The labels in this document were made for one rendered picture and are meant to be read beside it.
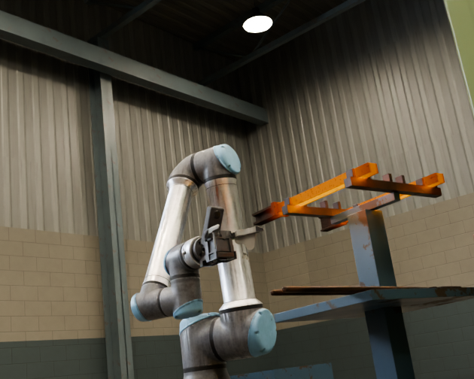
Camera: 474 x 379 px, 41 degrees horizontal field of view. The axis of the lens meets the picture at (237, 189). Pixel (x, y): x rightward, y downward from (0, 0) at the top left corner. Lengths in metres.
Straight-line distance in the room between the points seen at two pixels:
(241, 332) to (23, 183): 7.47
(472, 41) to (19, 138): 8.48
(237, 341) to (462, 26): 1.20
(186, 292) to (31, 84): 8.36
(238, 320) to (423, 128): 9.23
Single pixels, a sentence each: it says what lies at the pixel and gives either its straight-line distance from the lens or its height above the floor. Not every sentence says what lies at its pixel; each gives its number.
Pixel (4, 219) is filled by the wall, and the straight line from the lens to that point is 9.09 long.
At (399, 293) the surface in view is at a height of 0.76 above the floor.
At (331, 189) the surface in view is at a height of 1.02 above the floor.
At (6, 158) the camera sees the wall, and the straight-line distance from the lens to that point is 9.38.
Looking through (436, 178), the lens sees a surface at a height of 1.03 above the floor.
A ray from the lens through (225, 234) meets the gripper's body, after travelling 1.80.
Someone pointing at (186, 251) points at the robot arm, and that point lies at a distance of 1.88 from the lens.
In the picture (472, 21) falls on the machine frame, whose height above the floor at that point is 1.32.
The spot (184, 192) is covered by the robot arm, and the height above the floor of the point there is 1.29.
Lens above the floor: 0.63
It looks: 17 degrees up
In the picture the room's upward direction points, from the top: 8 degrees counter-clockwise
